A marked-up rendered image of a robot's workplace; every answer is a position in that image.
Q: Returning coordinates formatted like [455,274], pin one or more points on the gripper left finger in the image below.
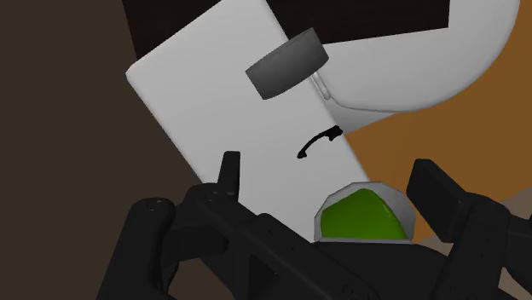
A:
[216,232]

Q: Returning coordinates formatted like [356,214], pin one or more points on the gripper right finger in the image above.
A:
[469,224]

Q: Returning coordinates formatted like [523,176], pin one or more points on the grey bowl with green filling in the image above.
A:
[359,218]

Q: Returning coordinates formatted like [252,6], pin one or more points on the dark grey round puck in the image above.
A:
[286,64]

